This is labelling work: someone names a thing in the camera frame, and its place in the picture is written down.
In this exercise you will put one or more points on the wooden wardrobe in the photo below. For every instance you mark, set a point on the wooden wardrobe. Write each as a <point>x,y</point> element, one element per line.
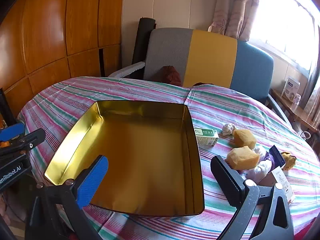
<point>50,30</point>

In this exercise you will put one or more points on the yellow sponge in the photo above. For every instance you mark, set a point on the yellow sponge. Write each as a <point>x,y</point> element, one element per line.
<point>245,138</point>
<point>242,158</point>

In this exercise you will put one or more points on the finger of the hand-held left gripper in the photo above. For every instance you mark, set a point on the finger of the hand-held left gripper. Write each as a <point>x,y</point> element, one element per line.
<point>31,141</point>
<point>12,131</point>

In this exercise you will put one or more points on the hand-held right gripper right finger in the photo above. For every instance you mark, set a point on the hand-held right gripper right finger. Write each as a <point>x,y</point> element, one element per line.
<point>225,180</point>

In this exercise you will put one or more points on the dark rolled mat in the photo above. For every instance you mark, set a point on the dark rolled mat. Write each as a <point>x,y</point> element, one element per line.
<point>143,37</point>

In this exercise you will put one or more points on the patterned beige curtain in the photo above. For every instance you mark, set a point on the patterned beige curtain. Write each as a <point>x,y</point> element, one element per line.
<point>235,7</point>

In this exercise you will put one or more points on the grey yellow blue sofa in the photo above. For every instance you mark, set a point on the grey yellow blue sofa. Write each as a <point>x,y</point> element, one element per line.
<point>212,60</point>

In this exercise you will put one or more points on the dark red cloth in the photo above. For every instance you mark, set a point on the dark red cloth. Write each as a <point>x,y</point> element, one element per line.
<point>203,84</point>

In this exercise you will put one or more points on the wooden side table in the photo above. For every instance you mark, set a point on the wooden side table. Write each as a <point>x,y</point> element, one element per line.
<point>297,112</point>

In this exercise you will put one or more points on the window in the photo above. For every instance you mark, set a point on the window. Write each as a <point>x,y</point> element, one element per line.
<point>282,20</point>

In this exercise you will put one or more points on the gold tin box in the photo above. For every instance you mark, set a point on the gold tin box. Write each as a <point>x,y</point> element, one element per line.
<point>140,155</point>

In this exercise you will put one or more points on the white wrapper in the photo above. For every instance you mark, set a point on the white wrapper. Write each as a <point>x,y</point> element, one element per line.
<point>228,129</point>

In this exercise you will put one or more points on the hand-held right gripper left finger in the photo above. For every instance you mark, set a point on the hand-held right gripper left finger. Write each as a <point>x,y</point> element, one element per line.
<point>92,180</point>

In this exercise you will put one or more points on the small white jar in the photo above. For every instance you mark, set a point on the small white jar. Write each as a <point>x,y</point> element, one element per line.
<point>298,99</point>

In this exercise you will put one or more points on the white plastic bag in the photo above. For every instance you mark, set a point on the white plastic bag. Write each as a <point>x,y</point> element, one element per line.
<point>260,171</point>

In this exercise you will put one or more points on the small brown plush toy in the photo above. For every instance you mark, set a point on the small brown plush toy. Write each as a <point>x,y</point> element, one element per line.
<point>289,160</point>

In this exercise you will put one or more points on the green white small box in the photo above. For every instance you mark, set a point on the green white small box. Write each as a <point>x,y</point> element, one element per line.
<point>206,136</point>

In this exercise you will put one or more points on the grey curtain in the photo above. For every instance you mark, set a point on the grey curtain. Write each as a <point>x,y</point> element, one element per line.
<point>313,80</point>

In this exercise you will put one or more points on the purple snack packet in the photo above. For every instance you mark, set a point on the purple snack packet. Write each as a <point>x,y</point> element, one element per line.
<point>276,155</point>

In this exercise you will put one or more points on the maroon cloth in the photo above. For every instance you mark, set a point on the maroon cloth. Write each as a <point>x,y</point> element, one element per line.
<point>171,76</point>

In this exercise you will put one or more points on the white carton box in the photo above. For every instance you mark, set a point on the white carton box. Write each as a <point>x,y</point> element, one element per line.
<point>290,88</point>

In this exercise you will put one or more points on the black pole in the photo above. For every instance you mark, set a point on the black pole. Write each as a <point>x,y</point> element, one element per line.
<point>6,107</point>

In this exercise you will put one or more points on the white sofa armrest cover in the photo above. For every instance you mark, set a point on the white sofa armrest cover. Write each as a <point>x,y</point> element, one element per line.
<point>127,70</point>

